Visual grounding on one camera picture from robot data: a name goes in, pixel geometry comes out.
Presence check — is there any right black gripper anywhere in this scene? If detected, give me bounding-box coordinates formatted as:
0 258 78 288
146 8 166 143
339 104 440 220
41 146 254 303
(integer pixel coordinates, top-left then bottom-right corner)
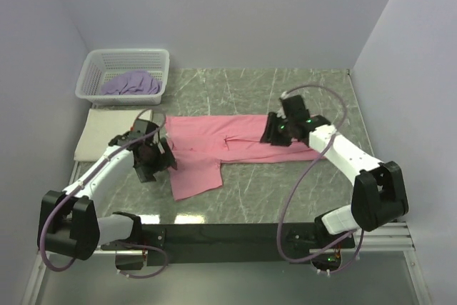
259 111 294 147

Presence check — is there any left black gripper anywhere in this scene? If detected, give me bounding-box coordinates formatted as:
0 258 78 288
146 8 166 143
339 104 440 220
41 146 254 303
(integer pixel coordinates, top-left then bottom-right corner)
136 137 177 182

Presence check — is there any pink t shirt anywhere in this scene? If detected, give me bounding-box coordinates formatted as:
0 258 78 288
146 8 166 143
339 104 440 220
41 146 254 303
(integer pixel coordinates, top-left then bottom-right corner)
165 114 318 201

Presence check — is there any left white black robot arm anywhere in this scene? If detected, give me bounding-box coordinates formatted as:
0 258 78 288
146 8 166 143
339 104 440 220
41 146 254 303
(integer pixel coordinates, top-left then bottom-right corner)
37 119 177 261

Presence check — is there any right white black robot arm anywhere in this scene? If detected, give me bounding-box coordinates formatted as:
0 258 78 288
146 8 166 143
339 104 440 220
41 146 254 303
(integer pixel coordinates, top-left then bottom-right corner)
261 95 409 247

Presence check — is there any folded cream cloth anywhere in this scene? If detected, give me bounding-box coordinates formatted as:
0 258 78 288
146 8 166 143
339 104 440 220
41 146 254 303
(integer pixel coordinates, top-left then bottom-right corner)
74 109 141 162

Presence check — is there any purple t shirt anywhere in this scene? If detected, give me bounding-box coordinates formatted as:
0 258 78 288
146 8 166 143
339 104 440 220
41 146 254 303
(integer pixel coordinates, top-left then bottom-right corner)
100 71 162 96

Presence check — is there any white plastic laundry basket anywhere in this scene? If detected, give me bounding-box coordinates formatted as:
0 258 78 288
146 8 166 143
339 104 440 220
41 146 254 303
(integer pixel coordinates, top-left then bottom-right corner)
75 49 170 106

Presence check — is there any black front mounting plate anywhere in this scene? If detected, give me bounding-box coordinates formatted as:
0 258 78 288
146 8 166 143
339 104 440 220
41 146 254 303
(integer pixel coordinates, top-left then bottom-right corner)
137 223 356 264

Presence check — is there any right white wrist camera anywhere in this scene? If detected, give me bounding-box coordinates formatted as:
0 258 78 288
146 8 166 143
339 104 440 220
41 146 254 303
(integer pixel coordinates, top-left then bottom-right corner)
276 91 288 120

